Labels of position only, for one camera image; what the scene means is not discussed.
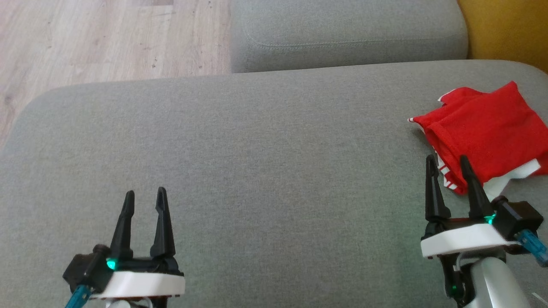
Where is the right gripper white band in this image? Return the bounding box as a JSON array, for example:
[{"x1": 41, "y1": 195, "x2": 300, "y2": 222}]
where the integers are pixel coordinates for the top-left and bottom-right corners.
[{"x1": 420, "y1": 155, "x2": 521, "y2": 258}]

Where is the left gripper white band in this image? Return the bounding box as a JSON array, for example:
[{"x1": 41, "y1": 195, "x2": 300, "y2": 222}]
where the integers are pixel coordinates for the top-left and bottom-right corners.
[{"x1": 92, "y1": 187, "x2": 186, "y2": 299}]

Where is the red basketball jersey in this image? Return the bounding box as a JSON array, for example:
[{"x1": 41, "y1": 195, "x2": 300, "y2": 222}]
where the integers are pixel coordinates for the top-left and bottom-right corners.
[{"x1": 408, "y1": 81, "x2": 548, "y2": 201}]

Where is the grey sofa cushion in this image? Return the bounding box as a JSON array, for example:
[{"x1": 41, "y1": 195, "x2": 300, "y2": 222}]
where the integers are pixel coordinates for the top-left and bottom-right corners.
[{"x1": 0, "y1": 60, "x2": 548, "y2": 308}]

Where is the yellow sofa back cushion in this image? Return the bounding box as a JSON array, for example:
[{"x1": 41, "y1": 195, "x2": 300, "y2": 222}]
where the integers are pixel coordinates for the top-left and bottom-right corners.
[{"x1": 457, "y1": 0, "x2": 548, "y2": 73}]

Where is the grey back cushion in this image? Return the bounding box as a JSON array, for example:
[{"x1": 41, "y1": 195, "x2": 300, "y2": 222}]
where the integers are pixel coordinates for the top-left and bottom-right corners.
[{"x1": 230, "y1": 0, "x2": 469, "y2": 74}]

